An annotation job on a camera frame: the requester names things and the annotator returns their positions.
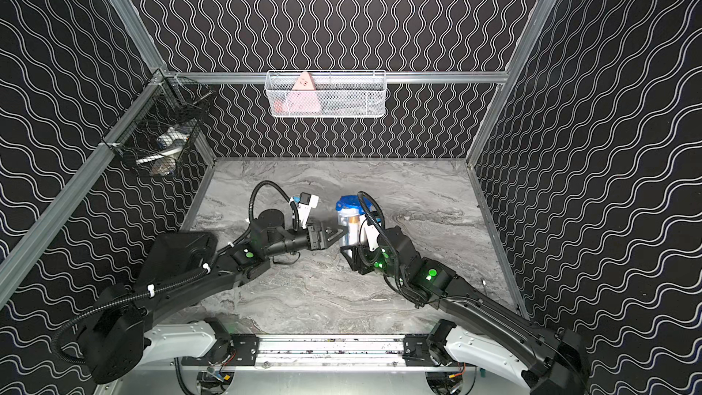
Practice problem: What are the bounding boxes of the clear plastic toiletry container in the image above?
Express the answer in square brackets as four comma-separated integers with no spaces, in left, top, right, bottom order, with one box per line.
[336,214,367,246]

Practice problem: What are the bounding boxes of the blue container lid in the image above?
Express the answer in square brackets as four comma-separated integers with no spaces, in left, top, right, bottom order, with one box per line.
[336,195,376,217]

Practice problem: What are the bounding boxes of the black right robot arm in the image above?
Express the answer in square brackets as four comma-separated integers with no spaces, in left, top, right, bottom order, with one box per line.
[340,228,590,394]

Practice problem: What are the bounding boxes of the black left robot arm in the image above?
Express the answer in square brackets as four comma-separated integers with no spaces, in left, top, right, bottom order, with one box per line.
[49,208,347,384]

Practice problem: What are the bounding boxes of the pink triangular item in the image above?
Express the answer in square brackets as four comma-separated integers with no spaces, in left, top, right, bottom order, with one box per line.
[282,71,322,115]

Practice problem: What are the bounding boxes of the items in black basket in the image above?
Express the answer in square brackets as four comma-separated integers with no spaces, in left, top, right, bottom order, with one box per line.
[135,126,191,177]

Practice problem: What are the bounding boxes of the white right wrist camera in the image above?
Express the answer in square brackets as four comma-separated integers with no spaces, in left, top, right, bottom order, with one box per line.
[360,219,380,252]

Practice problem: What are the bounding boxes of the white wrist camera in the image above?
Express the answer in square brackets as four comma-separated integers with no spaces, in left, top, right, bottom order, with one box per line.
[360,219,380,252]
[292,192,319,228]

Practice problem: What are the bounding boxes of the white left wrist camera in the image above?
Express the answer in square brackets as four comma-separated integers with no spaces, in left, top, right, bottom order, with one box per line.
[292,192,319,228]

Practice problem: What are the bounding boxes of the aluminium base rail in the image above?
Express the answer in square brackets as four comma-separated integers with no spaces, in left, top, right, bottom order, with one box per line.
[183,334,471,372]

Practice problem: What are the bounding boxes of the white wire mesh basket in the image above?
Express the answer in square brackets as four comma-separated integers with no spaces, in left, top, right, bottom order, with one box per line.
[264,69,389,118]

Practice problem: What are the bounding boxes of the black wire mesh basket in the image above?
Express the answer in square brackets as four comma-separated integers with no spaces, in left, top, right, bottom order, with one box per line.
[105,72,215,178]

